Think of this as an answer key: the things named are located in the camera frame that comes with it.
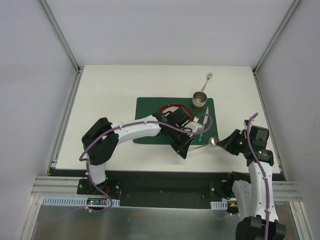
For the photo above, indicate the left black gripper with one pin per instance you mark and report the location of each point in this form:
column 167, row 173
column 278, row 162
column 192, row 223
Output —
column 180, row 142

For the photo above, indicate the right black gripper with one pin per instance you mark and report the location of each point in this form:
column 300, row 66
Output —
column 230, row 141

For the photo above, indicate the silver spoon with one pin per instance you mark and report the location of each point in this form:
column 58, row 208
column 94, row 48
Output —
column 212, row 142

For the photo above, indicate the black knife green handle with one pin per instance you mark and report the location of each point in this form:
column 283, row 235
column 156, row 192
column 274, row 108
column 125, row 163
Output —
column 205, row 119

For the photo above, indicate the red rimmed beige plate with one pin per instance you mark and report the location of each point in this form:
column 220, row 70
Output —
column 172, row 108

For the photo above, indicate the steel cup brown base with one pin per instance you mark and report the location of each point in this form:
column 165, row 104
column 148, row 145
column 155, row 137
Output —
column 199, row 99

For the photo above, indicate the silver fork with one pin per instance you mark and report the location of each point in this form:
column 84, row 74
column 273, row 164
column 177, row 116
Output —
column 208, row 77

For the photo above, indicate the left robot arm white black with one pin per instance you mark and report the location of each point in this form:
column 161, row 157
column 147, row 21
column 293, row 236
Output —
column 101, row 140

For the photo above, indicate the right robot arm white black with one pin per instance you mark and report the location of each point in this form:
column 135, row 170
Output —
column 258, row 219

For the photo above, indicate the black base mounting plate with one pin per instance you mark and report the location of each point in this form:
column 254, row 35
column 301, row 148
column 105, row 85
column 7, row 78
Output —
column 151, row 189

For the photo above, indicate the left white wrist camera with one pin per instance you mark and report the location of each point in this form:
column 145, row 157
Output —
column 195, row 126

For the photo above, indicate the right white cable duct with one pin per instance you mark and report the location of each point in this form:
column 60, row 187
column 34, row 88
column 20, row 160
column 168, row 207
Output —
column 219, row 205

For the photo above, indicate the white cable duct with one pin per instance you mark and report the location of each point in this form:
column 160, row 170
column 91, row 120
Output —
column 219, row 205
column 74, row 201

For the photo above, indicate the left white cable duct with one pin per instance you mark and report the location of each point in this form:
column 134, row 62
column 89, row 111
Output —
column 74, row 201

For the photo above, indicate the left aluminium frame post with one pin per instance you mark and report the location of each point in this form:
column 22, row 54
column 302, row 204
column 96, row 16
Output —
column 59, row 34

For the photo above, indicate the aluminium frame post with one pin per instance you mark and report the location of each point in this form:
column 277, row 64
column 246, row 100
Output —
column 277, row 34
column 59, row 34

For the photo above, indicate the front aluminium rail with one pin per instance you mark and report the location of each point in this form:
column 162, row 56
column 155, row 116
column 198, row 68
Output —
column 283, row 191

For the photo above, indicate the right aluminium frame post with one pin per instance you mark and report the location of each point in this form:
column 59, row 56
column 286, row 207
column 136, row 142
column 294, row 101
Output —
column 277, row 34

